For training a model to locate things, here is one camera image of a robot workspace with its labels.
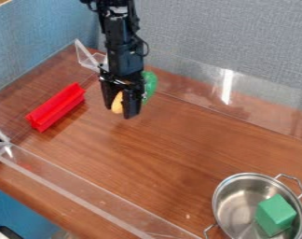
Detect clear acrylic barrier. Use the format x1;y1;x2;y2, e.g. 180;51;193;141
144;49;302;140
0;145;200;239

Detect silver metal pot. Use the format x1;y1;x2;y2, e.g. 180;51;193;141
202;173;302;239

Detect clear acrylic front barrier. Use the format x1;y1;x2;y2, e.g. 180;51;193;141
0;145;200;239

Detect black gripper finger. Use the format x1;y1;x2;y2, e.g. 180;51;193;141
101;81;117;109
122;89;141;120

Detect clear acrylic back barrier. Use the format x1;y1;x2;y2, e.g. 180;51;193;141
144;49;302;140

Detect clear acrylic corner bracket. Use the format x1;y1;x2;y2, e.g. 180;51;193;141
73;39;113;75

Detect yellow green toy corn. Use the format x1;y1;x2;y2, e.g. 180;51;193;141
110;71;158;114

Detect red plastic block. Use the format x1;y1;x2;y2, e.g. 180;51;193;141
25;82;85;133

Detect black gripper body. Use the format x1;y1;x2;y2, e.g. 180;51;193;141
98;65;144;94

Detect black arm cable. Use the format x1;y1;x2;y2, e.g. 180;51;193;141
133;36;150;58

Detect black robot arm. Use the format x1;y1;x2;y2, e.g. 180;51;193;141
80;0;146;119

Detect green wooden cube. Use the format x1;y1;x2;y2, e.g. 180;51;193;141
254;194;296;237

